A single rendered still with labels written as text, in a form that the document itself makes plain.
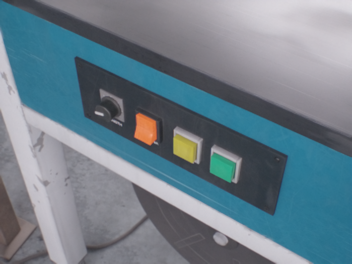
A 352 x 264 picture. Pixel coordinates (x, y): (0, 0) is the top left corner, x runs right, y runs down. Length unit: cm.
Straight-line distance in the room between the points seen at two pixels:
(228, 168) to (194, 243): 55
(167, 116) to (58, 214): 46
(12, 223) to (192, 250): 41
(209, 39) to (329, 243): 23
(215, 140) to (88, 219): 79
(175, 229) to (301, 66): 63
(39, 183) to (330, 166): 53
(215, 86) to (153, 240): 79
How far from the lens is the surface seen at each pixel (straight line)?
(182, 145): 52
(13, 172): 139
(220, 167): 51
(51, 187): 88
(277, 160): 48
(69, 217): 98
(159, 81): 51
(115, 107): 56
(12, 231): 124
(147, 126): 54
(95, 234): 124
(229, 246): 91
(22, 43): 65
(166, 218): 103
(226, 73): 46
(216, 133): 50
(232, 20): 53
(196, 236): 101
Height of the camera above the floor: 103
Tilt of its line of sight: 46 degrees down
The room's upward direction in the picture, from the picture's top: straight up
